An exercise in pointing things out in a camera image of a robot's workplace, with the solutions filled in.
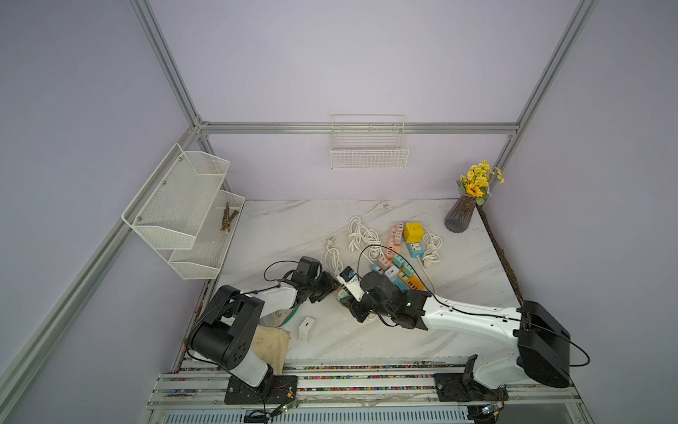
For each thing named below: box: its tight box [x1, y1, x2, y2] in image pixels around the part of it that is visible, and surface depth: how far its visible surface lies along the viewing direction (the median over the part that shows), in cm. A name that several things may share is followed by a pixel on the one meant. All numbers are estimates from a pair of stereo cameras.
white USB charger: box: [298, 316, 316, 343], surface depth 81 cm
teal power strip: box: [406, 242, 425, 259], surface depth 104 cm
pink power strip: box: [377, 222, 404, 271], surface depth 103 cm
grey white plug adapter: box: [384, 265, 400, 281], surface depth 92 cm
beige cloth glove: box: [251, 325, 292, 376], surface depth 83 cm
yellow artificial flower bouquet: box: [456, 159, 505, 206], surface depth 94 cm
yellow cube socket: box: [403, 222, 425, 243], surface depth 103 cm
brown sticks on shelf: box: [219, 201, 240, 233], surface depth 100 cm
